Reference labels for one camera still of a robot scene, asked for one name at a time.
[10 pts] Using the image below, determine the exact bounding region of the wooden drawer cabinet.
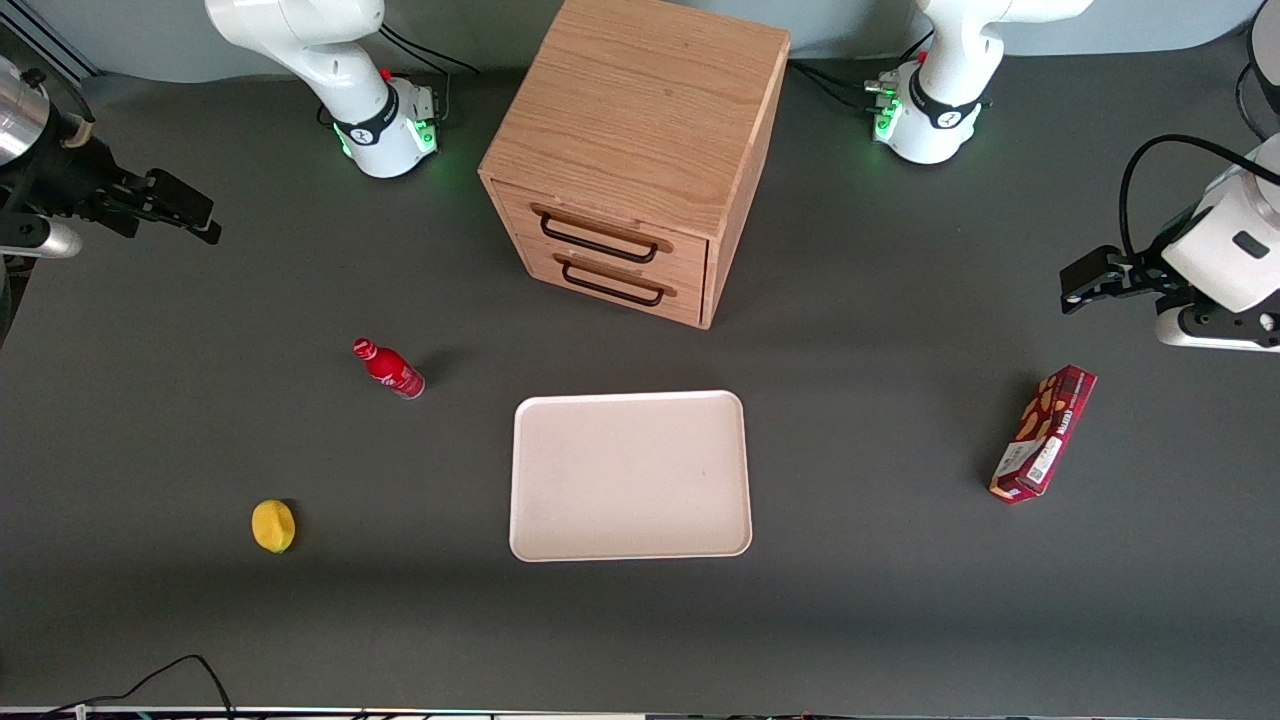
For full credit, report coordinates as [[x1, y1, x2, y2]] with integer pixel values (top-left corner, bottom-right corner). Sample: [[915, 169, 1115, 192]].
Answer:
[[478, 0, 792, 331]]

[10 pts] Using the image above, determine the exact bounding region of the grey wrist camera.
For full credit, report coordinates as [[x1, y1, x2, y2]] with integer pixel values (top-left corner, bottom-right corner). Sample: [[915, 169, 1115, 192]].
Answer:
[[0, 214, 84, 261], [1155, 297, 1280, 353]]

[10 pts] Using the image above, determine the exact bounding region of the red snack box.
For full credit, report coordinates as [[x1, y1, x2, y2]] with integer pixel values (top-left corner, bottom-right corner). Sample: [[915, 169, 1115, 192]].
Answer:
[[988, 364, 1099, 506]]

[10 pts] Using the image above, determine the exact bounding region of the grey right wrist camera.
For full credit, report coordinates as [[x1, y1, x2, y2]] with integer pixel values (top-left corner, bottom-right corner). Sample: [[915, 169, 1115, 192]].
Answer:
[[0, 214, 84, 261]]

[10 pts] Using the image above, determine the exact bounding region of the wooden drawer with handle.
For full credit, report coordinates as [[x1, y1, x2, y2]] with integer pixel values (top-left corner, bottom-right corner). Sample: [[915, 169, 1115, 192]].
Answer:
[[519, 243, 707, 328], [491, 180, 711, 293]]

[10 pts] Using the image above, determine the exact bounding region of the white plastic tray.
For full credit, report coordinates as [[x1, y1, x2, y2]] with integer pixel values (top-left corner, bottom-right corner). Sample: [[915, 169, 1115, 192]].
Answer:
[[508, 390, 754, 564]]

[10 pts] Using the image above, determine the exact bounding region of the black arm base cable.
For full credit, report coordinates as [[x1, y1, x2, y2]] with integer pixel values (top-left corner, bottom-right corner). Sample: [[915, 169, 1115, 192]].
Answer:
[[789, 58, 885, 113], [378, 24, 483, 77]]

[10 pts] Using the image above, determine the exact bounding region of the red coke bottle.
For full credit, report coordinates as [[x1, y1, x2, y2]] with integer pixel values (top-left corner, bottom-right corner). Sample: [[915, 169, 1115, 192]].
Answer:
[[352, 338, 427, 401]]

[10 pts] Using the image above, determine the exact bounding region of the black looped gripper cable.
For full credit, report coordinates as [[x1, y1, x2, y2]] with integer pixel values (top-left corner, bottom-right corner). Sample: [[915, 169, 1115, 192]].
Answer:
[[1119, 134, 1280, 263]]

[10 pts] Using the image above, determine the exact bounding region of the grey metal wall rail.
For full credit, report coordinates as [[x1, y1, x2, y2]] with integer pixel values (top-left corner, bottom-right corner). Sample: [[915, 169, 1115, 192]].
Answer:
[[0, 14, 103, 83]]

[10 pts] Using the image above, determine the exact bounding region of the black right arm base cable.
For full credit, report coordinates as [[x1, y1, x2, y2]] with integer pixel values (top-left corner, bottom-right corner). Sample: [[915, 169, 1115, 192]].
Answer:
[[378, 24, 483, 77]]

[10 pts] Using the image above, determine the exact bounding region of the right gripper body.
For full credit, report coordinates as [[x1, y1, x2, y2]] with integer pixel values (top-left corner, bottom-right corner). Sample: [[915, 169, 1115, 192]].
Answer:
[[0, 55, 153, 242]]

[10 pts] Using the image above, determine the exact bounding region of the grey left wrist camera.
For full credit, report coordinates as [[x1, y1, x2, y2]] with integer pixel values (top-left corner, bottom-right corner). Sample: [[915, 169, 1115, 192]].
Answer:
[[1155, 297, 1280, 353]]

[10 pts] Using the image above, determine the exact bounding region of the black metal drawer handle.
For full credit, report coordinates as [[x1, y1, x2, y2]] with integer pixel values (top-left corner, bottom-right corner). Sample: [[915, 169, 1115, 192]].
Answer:
[[553, 252, 679, 308], [531, 204, 675, 266]]

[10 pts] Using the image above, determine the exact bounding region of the black left arm base cable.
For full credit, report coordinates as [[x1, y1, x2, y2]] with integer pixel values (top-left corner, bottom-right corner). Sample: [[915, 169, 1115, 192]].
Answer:
[[789, 58, 885, 113]]

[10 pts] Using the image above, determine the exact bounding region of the black cable on table edge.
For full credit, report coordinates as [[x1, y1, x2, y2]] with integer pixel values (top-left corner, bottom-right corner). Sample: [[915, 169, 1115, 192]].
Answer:
[[40, 654, 237, 720]]

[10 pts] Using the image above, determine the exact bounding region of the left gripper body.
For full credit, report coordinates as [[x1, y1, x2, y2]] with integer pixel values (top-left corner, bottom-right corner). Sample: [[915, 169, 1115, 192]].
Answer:
[[1128, 133, 1280, 315]]

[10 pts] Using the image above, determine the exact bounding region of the yellow lemon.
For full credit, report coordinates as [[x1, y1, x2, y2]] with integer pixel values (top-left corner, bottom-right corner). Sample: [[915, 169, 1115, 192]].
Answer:
[[250, 499, 298, 555]]

